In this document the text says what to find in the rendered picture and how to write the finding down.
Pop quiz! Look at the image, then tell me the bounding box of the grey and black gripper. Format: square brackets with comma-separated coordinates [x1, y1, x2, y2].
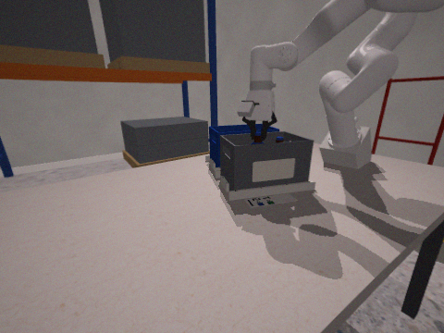
[242, 90, 278, 141]

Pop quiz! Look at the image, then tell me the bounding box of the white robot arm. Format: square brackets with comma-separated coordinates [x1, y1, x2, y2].
[250, 0, 444, 149]

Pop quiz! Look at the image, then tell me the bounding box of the white paper pick list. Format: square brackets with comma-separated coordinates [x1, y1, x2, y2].
[244, 193, 298, 208]

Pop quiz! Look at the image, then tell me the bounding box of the blue crate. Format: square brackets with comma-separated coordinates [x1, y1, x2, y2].
[209, 124, 279, 167]

